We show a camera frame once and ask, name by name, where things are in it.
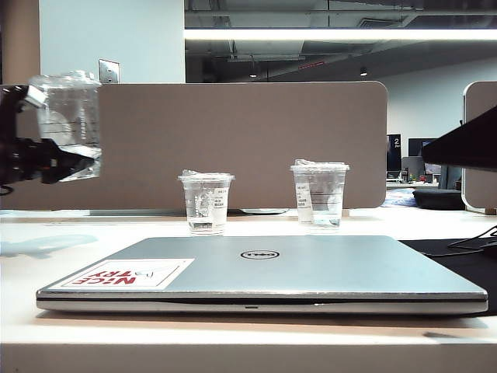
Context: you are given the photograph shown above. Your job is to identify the short clear plastic lidded cup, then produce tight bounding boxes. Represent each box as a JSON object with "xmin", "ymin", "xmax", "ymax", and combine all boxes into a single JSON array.
[{"xmin": 177, "ymin": 169, "xmax": 236, "ymax": 236}]

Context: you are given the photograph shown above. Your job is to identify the silver divider mounting rail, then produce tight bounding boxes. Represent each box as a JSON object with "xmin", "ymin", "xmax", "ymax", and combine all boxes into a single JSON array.
[{"xmin": 0, "ymin": 208, "xmax": 290, "ymax": 217}]

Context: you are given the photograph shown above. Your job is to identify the thin black cable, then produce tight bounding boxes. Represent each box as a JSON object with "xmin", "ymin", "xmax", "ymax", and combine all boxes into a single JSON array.
[{"xmin": 448, "ymin": 225, "xmax": 497, "ymax": 253}]

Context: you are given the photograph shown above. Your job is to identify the metal wall switch plate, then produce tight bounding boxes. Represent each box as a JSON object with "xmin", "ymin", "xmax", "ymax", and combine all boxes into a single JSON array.
[{"xmin": 98, "ymin": 58, "xmax": 120, "ymax": 85}]

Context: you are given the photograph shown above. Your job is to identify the black cushion seat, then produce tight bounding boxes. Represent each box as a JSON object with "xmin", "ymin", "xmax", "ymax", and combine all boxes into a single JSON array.
[{"xmin": 412, "ymin": 188, "xmax": 464, "ymax": 211}]

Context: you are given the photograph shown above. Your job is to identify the tall clear plastic lidded cup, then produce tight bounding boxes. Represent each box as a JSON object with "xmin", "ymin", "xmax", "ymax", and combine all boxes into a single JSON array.
[{"xmin": 27, "ymin": 69, "xmax": 104, "ymax": 183}]

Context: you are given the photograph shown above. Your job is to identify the brown divider panel white edge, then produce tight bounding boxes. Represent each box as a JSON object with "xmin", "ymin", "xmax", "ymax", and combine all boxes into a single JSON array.
[{"xmin": 461, "ymin": 80, "xmax": 497, "ymax": 214}]

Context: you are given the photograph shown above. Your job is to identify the black mouse pad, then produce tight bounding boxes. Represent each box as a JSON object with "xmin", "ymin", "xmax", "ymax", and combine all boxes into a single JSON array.
[{"xmin": 398, "ymin": 239, "xmax": 497, "ymax": 296}]

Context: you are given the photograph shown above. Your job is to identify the clear lidded cup white label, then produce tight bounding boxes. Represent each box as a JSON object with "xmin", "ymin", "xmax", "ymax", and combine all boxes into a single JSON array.
[{"xmin": 289, "ymin": 158, "xmax": 350, "ymax": 228}]

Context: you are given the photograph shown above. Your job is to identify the black sign with numeral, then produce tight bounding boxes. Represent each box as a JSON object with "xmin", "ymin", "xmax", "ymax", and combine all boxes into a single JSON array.
[{"xmin": 387, "ymin": 134, "xmax": 403, "ymax": 172}]

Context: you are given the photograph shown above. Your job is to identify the white ceiling light strip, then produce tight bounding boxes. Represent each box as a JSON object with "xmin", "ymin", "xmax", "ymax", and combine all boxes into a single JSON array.
[{"xmin": 184, "ymin": 29, "xmax": 497, "ymax": 41}]

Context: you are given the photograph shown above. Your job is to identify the wide brown desk divider panel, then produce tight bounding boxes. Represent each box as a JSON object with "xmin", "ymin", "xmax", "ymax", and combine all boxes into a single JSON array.
[{"xmin": 0, "ymin": 80, "xmax": 389, "ymax": 211}]

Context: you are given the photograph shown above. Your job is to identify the dark computer monitor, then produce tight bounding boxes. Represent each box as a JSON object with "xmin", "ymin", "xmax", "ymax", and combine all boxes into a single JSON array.
[{"xmin": 407, "ymin": 138, "xmax": 438, "ymax": 159}]

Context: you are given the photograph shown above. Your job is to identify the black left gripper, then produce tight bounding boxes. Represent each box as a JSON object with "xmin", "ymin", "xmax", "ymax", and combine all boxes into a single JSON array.
[{"xmin": 0, "ymin": 84, "xmax": 103, "ymax": 184}]

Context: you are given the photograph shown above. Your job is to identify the silver Dell laptop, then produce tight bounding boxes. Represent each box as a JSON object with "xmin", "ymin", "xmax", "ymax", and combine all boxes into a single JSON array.
[{"xmin": 35, "ymin": 235, "xmax": 489, "ymax": 315}]

